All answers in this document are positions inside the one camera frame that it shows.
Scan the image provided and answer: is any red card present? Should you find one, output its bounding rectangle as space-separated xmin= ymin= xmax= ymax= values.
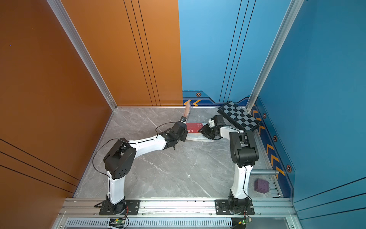
xmin=186 ymin=123 xmax=204 ymax=133

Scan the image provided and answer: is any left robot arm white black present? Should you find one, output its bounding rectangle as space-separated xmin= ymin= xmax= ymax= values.
xmin=102 ymin=121 xmax=188 ymax=215

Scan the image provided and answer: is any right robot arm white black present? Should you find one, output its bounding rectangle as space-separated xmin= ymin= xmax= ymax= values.
xmin=199 ymin=115 xmax=259 ymax=215

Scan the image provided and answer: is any black white checkerboard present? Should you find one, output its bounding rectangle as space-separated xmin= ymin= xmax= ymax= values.
xmin=218 ymin=102 xmax=260 ymax=131

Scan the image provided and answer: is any purple box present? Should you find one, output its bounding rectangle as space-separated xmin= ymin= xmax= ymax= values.
xmin=254 ymin=179 xmax=269 ymax=194

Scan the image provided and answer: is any right circuit board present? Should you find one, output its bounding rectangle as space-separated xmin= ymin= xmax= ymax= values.
xmin=237 ymin=216 xmax=253 ymax=229

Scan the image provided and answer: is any circuit board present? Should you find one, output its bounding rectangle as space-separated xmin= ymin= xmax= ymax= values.
xmin=237 ymin=216 xmax=253 ymax=229
xmin=108 ymin=218 xmax=127 ymax=229

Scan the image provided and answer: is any left circuit board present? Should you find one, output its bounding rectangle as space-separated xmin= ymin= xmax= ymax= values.
xmin=108 ymin=218 xmax=127 ymax=229

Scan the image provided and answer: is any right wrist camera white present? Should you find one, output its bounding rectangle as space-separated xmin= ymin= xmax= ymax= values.
xmin=208 ymin=118 xmax=215 ymax=128

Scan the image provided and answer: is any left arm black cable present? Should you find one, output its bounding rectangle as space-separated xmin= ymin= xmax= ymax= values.
xmin=92 ymin=121 xmax=176 ymax=178

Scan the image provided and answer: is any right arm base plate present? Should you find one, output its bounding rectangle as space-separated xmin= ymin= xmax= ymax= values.
xmin=214 ymin=198 xmax=255 ymax=216

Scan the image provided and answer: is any aluminium front rail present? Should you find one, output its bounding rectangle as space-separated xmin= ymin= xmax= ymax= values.
xmin=58 ymin=198 xmax=297 ymax=218

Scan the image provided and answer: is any right aluminium corner post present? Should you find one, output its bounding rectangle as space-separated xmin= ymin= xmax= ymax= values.
xmin=246 ymin=0 xmax=304 ymax=112

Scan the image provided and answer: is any aluminium corner post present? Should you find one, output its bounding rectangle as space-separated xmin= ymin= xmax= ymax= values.
xmin=246 ymin=0 xmax=304 ymax=112
xmin=47 ymin=0 xmax=118 ymax=111

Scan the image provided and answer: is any left aluminium corner post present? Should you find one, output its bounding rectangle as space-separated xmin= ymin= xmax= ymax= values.
xmin=47 ymin=0 xmax=118 ymax=111

